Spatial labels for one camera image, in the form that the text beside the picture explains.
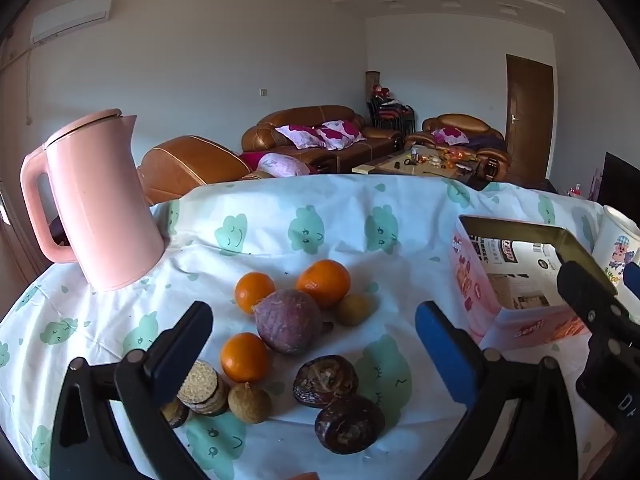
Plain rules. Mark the medium orange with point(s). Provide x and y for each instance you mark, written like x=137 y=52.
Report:
x=244 y=364

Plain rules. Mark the brown longan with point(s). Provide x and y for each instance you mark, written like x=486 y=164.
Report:
x=249 y=402
x=352 y=308

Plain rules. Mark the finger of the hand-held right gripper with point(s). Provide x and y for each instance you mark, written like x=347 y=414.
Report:
x=580 y=280
x=633 y=280

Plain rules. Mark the red white bottle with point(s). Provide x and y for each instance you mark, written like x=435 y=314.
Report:
x=575 y=191

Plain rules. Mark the purple cloth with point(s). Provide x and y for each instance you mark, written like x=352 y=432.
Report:
x=485 y=139

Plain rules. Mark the white air conditioner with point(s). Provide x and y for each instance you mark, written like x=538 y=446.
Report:
x=70 y=17

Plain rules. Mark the brown leather sofa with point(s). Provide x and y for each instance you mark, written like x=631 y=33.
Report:
x=300 y=117

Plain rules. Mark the stack of dark chairs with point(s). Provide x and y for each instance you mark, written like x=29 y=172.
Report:
x=390 y=112

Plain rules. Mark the white cloud print tablecloth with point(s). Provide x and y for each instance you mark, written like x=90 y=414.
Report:
x=325 y=240

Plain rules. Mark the large orange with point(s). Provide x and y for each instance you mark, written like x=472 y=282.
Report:
x=324 y=282

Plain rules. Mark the wooden coffee table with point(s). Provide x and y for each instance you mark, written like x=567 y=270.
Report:
x=385 y=162

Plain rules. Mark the brown leather chair back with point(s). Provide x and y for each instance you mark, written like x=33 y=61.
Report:
x=190 y=165

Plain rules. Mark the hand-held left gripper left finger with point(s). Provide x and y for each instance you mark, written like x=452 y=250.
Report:
x=185 y=350

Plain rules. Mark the pink floral pillow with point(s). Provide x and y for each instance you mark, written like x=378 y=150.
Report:
x=305 y=135
x=450 y=135
x=345 y=132

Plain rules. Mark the clutter of small table items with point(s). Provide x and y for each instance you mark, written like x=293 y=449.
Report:
x=450 y=156

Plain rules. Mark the tall woven roll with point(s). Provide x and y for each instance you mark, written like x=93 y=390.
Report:
x=371 y=80

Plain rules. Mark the small orange piece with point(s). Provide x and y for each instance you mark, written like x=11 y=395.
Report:
x=305 y=476

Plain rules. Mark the pink tin box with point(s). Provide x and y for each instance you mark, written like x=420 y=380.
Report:
x=470 y=280

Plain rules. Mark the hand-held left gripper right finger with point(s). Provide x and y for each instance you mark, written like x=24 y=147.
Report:
x=445 y=350

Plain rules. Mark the black television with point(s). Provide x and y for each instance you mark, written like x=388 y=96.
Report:
x=622 y=180

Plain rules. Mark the pink electric kettle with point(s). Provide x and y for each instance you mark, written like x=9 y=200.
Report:
x=100 y=200

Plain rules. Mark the purple passion fruit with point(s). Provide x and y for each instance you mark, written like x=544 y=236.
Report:
x=287 y=320

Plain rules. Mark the white cartoon print cup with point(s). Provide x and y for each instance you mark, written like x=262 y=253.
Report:
x=617 y=245

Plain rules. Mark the brown window frame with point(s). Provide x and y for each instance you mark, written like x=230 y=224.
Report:
x=10 y=245

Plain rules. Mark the white wall pipe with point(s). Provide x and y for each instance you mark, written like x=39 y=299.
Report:
x=28 y=85

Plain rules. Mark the brown wooden door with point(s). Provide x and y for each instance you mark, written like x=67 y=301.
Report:
x=530 y=110

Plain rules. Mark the brown leather armchair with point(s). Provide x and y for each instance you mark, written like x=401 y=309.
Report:
x=465 y=122

